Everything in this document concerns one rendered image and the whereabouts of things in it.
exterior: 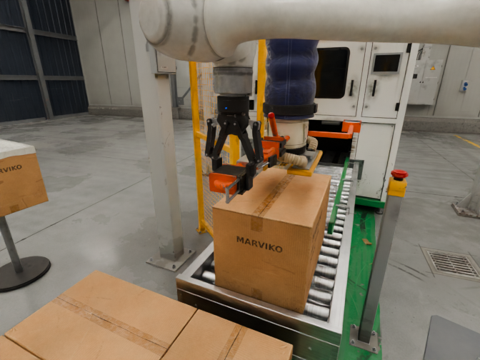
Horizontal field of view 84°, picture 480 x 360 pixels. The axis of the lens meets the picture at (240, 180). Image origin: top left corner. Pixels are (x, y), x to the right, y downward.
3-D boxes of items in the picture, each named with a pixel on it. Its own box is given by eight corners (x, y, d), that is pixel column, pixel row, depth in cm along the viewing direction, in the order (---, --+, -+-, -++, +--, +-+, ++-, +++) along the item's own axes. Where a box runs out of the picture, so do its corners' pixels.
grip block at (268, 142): (261, 150, 106) (262, 136, 104) (286, 153, 102) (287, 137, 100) (254, 156, 99) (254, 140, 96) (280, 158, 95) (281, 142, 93)
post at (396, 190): (357, 331, 162) (389, 176, 127) (369, 336, 159) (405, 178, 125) (356, 341, 156) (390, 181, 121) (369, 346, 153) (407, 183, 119)
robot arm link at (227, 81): (224, 69, 66) (224, 94, 68) (205, 68, 58) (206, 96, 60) (258, 68, 63) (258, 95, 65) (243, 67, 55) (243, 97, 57)
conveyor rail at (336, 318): (351, 177, 301) (353, 161, 295) (356, 178, 299) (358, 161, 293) (321, 362, 103) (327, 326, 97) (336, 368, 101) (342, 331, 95)
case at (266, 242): (259, 225, 173) (261, 166, 160) (323, 238, 158) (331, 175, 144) (214, 286, 122) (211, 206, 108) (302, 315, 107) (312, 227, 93)
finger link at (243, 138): (237, 121, 66) (242, 118, 66) (254, 162, 68) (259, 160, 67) (231, 123, 63) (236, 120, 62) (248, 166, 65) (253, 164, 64)
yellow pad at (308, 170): (302, 153, 138) (303, 143, 136) (322, 154, 134) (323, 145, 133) (286, 173, 109) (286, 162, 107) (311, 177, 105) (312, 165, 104)
